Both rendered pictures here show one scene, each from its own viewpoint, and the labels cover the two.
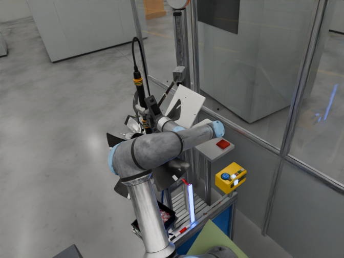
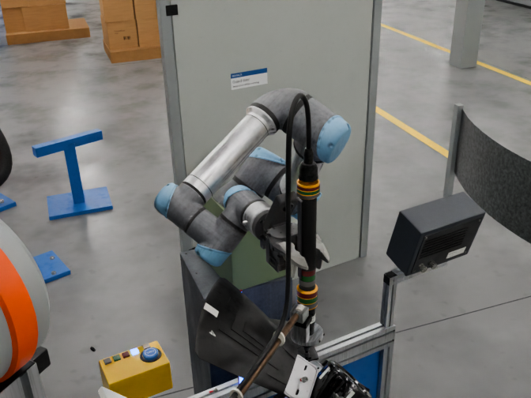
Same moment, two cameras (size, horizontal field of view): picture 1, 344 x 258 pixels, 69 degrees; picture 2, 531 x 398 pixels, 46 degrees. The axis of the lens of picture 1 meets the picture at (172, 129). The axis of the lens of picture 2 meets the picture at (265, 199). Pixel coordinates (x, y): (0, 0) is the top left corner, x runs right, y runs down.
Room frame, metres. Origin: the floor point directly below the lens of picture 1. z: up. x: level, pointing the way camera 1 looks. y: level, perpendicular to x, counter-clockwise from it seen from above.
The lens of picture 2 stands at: (2.16, 0.14, 2.17)
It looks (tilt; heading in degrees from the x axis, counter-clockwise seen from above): 28 degrees down; 185
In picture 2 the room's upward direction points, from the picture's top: 1 degrees counter-clockwise
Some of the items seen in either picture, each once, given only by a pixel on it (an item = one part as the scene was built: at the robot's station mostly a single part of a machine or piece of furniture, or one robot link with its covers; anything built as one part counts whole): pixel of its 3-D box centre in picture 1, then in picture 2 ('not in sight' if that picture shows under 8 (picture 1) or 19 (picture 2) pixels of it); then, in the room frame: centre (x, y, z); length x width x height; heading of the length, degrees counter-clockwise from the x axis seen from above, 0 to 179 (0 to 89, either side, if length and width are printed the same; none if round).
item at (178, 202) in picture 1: (179, 221); not in sight; (1.33, 0.04, 0.04); 0.62 x 0.46 x 0.08; 122
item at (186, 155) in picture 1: (187, 176); not in sight; (1.40, -0.08, 0.57); 0.09 x 0.04 x 1.15; 32
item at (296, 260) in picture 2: not in sight; (292, 264); (1.12, 0.10, 1.48); 0.09 x 0.03 x 0.06; 22
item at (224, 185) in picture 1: (230, 178); (136, 376); (0.96, -0.31, 1.02); 0.16 x 0.10 x 0.11; 122
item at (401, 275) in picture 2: not in sight; (416, 268); (0.46, 0.47, 1.04); 0.24 x 0.03 x 0.03; 122
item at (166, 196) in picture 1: (166, 200); not in sight; (1.27, 0.12, 0.45); 0.09 x 0.04 x 0.91; 32
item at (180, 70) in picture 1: (179, 73); not in sight; (1.68, -0.11, 1.38); 0.10 x 0.07 x 0.08; 157
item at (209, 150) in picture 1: (207, 142); not in sight; (1.50, -0.27, 0.84); 0.36 x 0.24 x 0.03; 32
